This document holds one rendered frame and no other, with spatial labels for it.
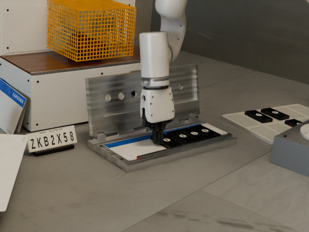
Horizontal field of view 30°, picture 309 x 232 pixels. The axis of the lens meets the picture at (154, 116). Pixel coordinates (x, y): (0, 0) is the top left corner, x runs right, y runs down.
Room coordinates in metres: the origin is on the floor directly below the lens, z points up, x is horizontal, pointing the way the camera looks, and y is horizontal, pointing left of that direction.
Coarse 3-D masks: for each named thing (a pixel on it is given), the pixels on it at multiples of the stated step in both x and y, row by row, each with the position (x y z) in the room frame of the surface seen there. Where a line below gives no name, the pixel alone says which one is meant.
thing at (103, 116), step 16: (192, 64) 1.90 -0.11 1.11; (96, 80) 1.64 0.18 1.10; (112, 80) 1.69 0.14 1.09; (128, 80) 1.73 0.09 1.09; (176, 80) 1.85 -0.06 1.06; (192, 80) 1.89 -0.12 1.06; (96, 96) 1.63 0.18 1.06; (112, 96) 1.68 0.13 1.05; (128, 96) 1.71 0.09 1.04; (176, 96) 1.84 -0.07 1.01; (192, 96) 1.88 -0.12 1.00; (96, 112) 1.62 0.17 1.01; (112, 112) 1.66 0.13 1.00; (128, 112) 1.69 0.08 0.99; (176, 112) 1.81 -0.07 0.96; (192, 112) 1.86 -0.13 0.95; (96, 128) 1.60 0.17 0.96; (112, 128) 1.64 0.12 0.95; (128, 128) 1.68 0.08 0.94
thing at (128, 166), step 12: (180, 120) 1.82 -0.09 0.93; (192, 120) 1.86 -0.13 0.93; (144, 132) 1.72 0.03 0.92; (96, 144) 1.58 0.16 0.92; (204, 144) 1.66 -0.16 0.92; (216, 144) 1.68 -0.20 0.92; (228, 144) 1.71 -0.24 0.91; (108, 156) 1.53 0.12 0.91; (120, 156) 1.52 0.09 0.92; (156, 156) 1.53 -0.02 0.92; (168, 156) 1.55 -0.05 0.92; (180, 156) 1.58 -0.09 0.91; (132, 168) 1.46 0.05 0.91
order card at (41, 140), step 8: (56, 128) 1.58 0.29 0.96; (64, 128) 1.59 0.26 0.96; (72, 128) 1.61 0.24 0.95; (32, 136) 1.52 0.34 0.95; (40, 136) 1.54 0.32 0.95; (48, 136) 1.55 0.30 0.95; (56, 136) 1.57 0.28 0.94; (64, 136) 1.58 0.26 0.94; (72, 136) 1.60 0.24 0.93; (32, 144) 1.51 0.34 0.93; (40, 144) 1.53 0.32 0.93; (48, 144) 1.54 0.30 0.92; (56, 144) 1.56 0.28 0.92; (64, 144) 1.57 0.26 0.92
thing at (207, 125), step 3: (207, 123) 1.82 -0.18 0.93; (204, 126) 1.79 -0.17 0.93; (207, 126) 1.80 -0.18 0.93; (210, 126) 1.80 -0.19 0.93; (213, 126) 1.80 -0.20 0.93; (213, 129) 1.77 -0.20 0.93; (216, 129) 1.77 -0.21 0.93; (219, 129) 1.77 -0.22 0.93; (219, 132) 1.75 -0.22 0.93; (222, 132) 1.75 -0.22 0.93; (225, 132) 1.75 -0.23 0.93
